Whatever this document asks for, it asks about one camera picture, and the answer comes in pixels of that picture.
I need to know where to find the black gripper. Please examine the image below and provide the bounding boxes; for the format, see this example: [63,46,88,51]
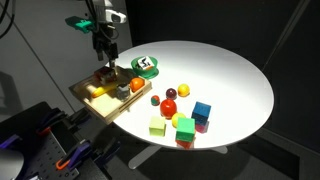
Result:
[91,23,120,77]

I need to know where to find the yellow banana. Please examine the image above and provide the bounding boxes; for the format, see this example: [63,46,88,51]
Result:
[91,83,118,99]

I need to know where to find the light wooden crate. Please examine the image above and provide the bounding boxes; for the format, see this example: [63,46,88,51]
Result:
[68,64,153,125]

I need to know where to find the grey cube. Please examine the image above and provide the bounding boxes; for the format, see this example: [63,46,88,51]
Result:
[115,83,131,101]

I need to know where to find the black white patterned cube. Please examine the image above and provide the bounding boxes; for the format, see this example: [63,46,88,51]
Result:
[136,56,155,71]

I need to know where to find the small red green ball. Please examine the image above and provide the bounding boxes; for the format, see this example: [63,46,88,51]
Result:
[150,94,161,107]

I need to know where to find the dark purple plum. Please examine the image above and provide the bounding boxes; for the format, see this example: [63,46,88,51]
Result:
[165,87,178,100]

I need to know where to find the large red ball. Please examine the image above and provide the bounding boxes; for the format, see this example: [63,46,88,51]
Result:
[159,98,178,118]

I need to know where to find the yellow orange ball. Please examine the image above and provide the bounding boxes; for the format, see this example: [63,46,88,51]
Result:
[177,83,191,98]

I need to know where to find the light green cube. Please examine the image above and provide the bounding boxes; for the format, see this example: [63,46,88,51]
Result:
[148,115,167,137]

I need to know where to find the black clamp orange tips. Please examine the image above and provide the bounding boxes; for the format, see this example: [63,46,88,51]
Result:
[35,108,69,138]

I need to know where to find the purple clamp orange tips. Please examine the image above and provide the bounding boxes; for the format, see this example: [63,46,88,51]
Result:
[54,139,94,171]

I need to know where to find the blue cube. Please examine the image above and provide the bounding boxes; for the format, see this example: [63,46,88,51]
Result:
[191,101,212,127]

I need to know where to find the red cube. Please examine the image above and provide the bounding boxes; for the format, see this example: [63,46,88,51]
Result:
[175,139,195,150]

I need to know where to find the black perforated breadboard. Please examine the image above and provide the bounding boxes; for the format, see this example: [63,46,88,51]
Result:
[0,101,113,180]

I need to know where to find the magenta cube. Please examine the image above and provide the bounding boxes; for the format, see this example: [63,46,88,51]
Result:
[195,121,210,134]

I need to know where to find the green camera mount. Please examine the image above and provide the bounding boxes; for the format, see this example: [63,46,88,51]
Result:
[64,15,97,34]

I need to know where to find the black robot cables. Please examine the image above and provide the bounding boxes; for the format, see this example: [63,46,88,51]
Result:
[0,0,18,39]

